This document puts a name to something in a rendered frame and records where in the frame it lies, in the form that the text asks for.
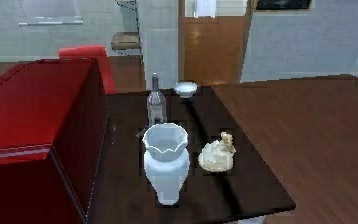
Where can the white bowl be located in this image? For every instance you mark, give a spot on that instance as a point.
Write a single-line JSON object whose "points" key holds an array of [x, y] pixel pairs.
{"points": [[185, 89]]}

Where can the clear glass bottle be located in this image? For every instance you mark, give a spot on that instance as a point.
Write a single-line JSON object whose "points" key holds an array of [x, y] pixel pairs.
{"points": [[156, 103]]}

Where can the pale blue vase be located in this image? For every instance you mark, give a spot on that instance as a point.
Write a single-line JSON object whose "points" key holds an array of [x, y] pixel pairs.
{"points": [[166, 163]]}

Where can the cream lumpy object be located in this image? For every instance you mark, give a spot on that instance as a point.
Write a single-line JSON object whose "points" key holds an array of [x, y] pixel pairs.
{"points": [[217, 156]]}

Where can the brown wooden door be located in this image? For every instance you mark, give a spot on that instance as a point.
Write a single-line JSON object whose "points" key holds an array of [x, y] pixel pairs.
{"points": [[210, 46]]}

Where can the black metal shelf rack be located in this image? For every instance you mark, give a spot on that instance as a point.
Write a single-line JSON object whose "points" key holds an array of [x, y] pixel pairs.
{"points": [[127, 40]]}

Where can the dark brown table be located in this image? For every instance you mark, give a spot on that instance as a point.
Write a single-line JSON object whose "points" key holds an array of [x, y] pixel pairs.
{"points": [[127, 200]]}

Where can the red chair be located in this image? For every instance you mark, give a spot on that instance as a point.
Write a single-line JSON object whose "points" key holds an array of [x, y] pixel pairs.
{"points": [[93, 56]]}

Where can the red cabinet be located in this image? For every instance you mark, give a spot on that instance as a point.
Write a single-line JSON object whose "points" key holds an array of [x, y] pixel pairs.
{"points": [[37, 110]]}

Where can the dark framed picture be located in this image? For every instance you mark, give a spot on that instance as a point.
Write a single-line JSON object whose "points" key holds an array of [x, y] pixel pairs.
{"points": [[283, 4]]}

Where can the grey wall shelf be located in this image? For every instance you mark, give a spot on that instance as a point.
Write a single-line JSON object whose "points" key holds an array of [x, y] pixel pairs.
{"points": [[50, 22]]}

